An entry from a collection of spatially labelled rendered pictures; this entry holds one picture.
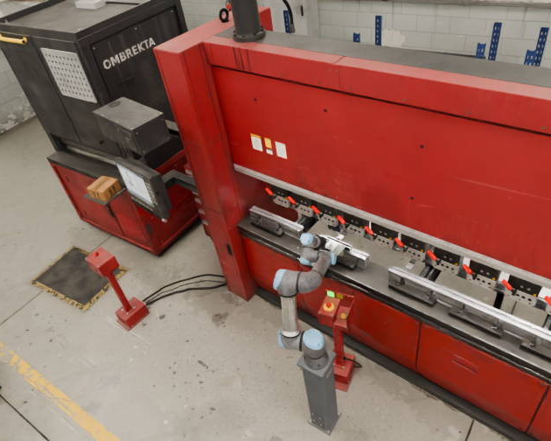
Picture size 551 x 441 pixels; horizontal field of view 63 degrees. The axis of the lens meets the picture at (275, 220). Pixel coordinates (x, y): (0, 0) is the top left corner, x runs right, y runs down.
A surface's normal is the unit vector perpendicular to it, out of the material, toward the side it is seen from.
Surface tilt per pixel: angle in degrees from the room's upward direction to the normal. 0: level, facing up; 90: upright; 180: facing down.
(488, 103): 90
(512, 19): 90
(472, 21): 90
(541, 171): 90
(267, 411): 0
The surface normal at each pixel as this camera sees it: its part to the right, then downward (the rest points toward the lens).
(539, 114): -0.63, 0.57
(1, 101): 0.82, 0.29
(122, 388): -0.14, -0.75
